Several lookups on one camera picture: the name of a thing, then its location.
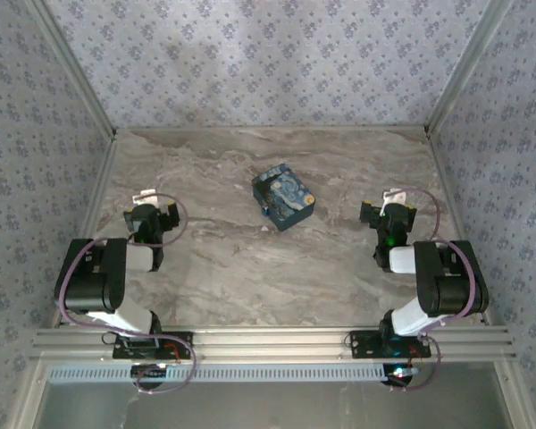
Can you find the blue starry night print box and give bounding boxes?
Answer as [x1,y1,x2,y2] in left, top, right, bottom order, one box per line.
[251,164,317,232]

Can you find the black right controller board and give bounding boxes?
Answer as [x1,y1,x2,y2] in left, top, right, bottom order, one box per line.
[381,364,420,390]

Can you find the black controller board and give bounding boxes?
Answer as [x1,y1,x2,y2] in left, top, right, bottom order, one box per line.
[381,364,420,390]
[130,362,171,389]

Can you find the black left controller board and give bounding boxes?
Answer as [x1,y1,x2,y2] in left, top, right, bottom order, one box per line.
[130,362,171,389]

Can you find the grey metal panel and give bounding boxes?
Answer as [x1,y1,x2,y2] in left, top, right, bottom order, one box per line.
[39,382,517,429]

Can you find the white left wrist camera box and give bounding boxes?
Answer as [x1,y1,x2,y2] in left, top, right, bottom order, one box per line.
[132,189,171,207]

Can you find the aluminium table side rail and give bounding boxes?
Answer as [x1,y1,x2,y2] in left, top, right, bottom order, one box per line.
[426,131,492,325]
[48,133,120,330]

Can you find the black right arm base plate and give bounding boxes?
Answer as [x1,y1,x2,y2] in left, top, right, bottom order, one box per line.
[348,329,431,359]

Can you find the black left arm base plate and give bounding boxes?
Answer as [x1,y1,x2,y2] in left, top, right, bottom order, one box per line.
[113,332,194,361]

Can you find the aluminium mounting rail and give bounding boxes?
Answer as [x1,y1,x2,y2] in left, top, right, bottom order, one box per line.
[29,325,517,362]

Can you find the aluminium frame post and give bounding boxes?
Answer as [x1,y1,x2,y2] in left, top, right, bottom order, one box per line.
[423,0,517,135]
[24,0,118,139]

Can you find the grey slotted cable duct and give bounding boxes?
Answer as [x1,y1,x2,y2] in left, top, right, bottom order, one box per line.
[47,362,388,384]

